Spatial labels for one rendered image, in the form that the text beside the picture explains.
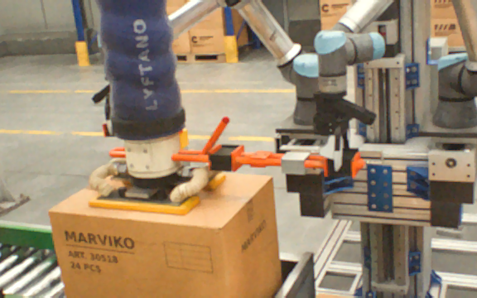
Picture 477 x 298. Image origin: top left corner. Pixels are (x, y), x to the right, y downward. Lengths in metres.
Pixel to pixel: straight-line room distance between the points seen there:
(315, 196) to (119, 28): 0.92
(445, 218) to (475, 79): 0.47
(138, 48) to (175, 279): 0.67
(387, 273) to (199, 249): 1.00
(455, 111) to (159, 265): 1.06
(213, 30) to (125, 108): 7.93
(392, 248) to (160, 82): 1.18
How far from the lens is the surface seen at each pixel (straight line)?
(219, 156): 1.82
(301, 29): 10.47
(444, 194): 2.15
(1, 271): 2.73
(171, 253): 1.85
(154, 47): 1.82
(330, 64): 1.66
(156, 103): 1.84
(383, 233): 2.51
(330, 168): 1.73
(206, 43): 9.83
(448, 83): 2.15
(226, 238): 1.76
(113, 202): 1.96
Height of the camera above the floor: 1.67
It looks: 18 degrees down
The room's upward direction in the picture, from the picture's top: 6 degrees counter-clockwise
